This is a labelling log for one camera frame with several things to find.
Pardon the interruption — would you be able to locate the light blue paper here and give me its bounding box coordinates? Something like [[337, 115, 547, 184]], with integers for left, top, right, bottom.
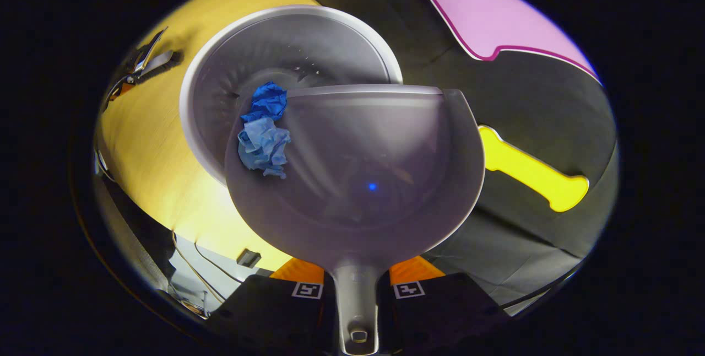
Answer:
[[237, 117, 291, 179]]

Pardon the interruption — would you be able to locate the wooden desktop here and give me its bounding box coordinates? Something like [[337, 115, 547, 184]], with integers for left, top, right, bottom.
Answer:
[[96, 0, 323, 274]]

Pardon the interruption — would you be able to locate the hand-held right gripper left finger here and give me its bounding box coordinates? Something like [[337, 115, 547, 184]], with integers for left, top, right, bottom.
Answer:
[[207, 258, 338, 354]]

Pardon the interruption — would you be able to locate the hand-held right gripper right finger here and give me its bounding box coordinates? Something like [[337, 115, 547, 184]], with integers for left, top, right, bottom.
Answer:
[[377, 256, 513, 354]]

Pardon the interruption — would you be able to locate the white ribbed garbage bin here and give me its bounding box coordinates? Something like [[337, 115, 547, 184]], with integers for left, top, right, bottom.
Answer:
[[179, 4, 404, 186]]

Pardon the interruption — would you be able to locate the small grey broom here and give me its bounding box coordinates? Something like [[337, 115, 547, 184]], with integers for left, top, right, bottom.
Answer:
[[134, 27, 176, 77]]

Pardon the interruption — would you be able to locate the grey plastic dustpan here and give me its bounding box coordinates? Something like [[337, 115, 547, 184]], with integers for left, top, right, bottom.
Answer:
[[224, 84, 486, 356]]

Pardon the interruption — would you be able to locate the dark blue paper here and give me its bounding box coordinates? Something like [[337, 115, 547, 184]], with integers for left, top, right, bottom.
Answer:
[[241, 81, 288, 123]]

